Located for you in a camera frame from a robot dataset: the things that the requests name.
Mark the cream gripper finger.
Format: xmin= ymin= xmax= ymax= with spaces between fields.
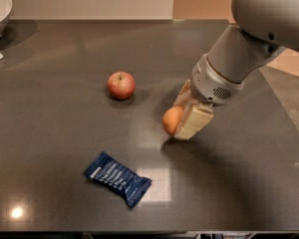
xmin=173 ymin=80 xmax=191 ymax=107
xmin=173 ymin=103 xmax=213 ymax=140

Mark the orange fruit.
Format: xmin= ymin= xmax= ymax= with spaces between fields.
xmin=161 ymin=106 xmax=184 ymax=135

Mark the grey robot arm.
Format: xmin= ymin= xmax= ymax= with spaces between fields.
xmin=172 ymin=0 xmax=299 ymax=139

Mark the blue rxbar blueberry wrapper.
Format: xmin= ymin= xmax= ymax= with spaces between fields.
xmin=85 ymin=151 xmax=151 ymax=208

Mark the red apple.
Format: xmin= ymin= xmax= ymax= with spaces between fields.
xmin=107 ymin=71 xmax=136 ymax=101

